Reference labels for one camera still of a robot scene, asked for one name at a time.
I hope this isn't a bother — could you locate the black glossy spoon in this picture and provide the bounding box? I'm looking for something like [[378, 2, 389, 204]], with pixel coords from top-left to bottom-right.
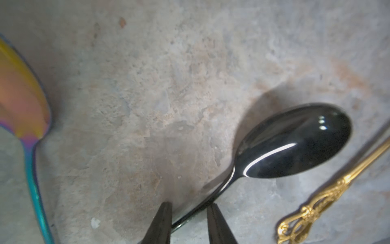
[[172, 103, 352, 232]]

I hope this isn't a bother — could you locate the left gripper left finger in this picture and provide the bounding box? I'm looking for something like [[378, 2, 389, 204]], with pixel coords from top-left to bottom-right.
[[141, 201, 172, 244]]

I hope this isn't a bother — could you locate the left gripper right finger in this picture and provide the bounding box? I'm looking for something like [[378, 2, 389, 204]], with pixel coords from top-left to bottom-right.
[[207, 203, 238, 244]]

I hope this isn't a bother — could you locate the rainbow iridescent spoon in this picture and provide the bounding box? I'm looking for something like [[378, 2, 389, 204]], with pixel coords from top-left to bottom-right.
[[1, 37, 55, 244]]

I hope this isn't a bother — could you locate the gold ornate fork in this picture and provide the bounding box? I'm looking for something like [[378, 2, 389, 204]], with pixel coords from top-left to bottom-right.
[[277, 138, 390, 244]]

